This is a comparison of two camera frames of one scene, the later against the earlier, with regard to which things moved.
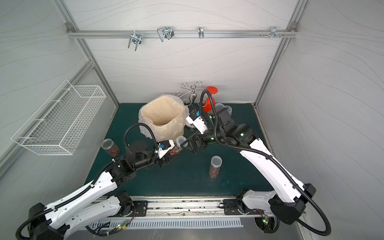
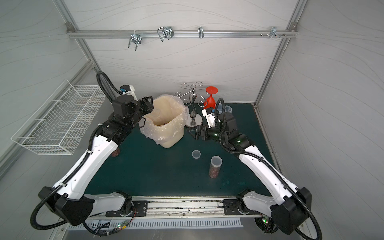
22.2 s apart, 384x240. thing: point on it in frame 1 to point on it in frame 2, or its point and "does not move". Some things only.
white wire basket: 57,126 does not move
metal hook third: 200,30 does not move
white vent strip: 117,224 does not move
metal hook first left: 135,38 does not move
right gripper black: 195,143 to 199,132
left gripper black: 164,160 to 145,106
